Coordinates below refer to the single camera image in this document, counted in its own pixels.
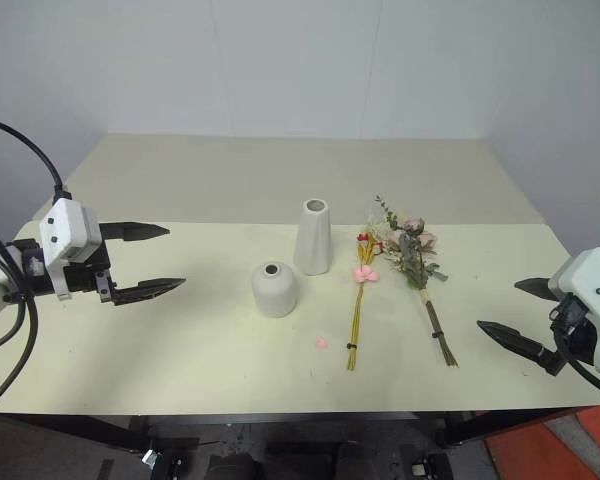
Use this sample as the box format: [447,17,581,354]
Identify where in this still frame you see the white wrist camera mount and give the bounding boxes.
[547,246,600,379]
[38,197,104,302]

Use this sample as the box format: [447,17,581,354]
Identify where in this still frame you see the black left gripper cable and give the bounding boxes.
[0,293,40,412]

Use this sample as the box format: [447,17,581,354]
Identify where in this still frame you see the pink rose dried bouquet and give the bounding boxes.
[371,194,460,368]

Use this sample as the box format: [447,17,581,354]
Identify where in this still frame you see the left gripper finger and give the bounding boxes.
[100,220,172,245]
[113,277,188,307]

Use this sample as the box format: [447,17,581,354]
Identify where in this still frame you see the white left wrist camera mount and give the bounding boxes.
[38,197,104,302]

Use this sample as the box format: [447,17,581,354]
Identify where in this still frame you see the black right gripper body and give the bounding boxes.
[550,293,597,375]

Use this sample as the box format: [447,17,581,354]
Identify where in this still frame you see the yellow stem bouquet pink bow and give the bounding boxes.
[345,227,383,373]

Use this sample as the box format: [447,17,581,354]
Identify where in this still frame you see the short round white vase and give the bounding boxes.
[250,260,300,319]

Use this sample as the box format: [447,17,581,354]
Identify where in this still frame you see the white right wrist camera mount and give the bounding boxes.
[547,246,600,379]

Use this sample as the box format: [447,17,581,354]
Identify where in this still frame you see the red floor mat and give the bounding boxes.
[483,403,600,480]

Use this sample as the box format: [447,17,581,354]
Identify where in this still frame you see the tall white ceramic vase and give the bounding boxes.
[292,197,333,276]

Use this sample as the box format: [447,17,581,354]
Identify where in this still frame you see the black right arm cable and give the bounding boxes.
[568,358,600,403]

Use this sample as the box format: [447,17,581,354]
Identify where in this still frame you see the black left wrist camera cable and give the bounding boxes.
[0,116,74,202]

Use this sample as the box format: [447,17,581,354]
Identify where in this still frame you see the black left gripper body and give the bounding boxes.
[62,223,120,307]

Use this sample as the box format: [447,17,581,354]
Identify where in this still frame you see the black table frame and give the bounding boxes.
[0,405,584,454]

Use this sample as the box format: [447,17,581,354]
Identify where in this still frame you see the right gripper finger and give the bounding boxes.
[476,320,565,377]
[513,277,562,303]

